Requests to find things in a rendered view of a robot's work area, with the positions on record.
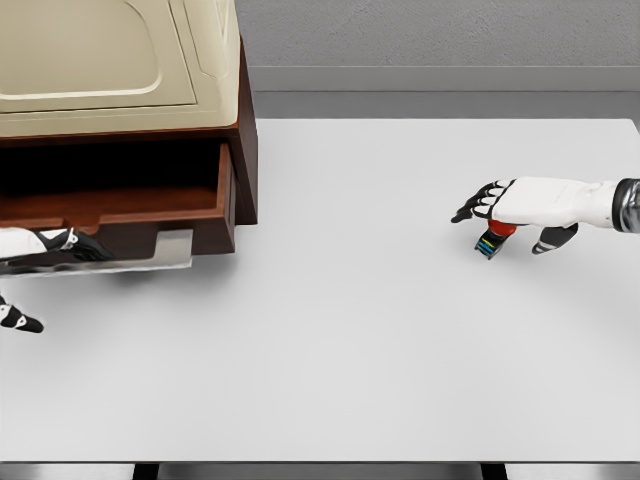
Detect brown wooden drawer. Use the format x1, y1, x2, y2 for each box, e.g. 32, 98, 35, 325
0, 141, 237, 261

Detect silver drawer handle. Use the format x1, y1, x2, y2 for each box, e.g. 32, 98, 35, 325
0, 229, 195, 277

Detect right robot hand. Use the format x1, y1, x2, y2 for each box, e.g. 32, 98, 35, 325
450, 176, 587, 257

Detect red button switch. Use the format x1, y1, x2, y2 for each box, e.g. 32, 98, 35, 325
473, 217, 518, 262

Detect brown cabinet with beige top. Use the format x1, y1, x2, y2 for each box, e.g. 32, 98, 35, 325
0, 0, 260, 227

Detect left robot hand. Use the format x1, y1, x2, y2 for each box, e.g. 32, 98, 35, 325
0, 226, 116, 335

